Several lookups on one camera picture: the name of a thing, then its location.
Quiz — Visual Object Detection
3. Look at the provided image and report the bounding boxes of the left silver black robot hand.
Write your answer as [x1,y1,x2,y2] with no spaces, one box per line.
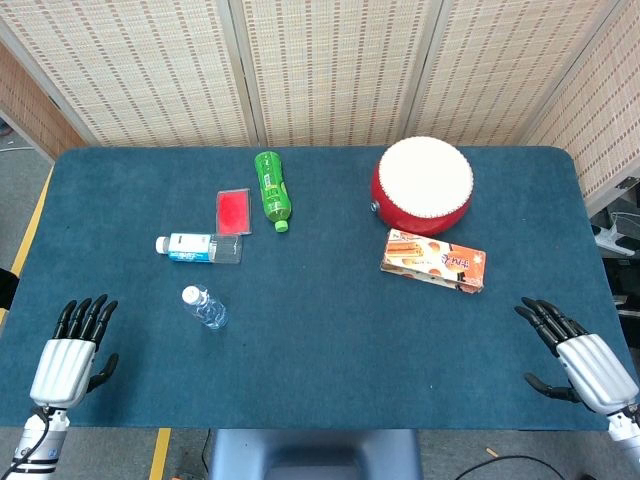
[28,293,120,407]

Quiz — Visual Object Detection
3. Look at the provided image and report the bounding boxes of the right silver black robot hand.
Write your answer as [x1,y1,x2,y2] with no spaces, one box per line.
[514,296,640,415]

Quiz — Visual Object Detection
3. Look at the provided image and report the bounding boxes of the small transparent water bottle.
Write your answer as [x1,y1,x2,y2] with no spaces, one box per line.
[181,283,229,331]

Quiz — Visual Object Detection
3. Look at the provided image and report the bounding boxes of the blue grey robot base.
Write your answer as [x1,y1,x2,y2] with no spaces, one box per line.
[207,428,425,480]

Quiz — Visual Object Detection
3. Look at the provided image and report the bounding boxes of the blue label bottle white cap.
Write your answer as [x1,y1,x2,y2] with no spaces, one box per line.
[154,232,245,265]

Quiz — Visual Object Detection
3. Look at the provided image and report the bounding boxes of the green plastic bottle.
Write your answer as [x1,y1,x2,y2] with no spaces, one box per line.
[253,150,294,234]

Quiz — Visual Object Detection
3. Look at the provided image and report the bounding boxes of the black device stack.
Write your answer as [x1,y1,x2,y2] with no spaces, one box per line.
[602,254,640,321]

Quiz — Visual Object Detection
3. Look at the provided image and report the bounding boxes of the white power strip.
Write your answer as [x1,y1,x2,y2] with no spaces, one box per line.
[592,222,640,257]

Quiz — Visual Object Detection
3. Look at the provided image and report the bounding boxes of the orange biscuit box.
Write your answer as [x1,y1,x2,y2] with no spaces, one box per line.
[379,228,488,295]

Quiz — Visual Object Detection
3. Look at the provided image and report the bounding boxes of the red card in clear case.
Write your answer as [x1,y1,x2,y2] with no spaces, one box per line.
[214,187,254,236]

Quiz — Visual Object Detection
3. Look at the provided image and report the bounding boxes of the woven bamboo screen panel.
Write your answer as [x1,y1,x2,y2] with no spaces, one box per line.
[407,0,624,147]
[522,0,640,216]
[0,0,251,149]
[234,0,444,149]

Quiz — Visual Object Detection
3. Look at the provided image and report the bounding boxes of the red drum with white skin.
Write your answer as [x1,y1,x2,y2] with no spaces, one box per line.
[370,135,475,238]

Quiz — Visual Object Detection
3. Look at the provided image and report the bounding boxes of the blue felt table cover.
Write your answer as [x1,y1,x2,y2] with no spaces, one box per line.
[0,145,634,432]

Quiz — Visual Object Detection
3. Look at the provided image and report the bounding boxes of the brown woven screen panel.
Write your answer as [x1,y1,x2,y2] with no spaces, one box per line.
[0,42,86,161]

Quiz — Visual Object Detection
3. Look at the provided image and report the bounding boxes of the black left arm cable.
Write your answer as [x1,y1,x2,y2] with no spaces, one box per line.
[2,407,54,474]

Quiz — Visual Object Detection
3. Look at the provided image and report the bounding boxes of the black floor cable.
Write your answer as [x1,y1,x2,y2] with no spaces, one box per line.
[467,453,556,480]
[199,428,214,474]

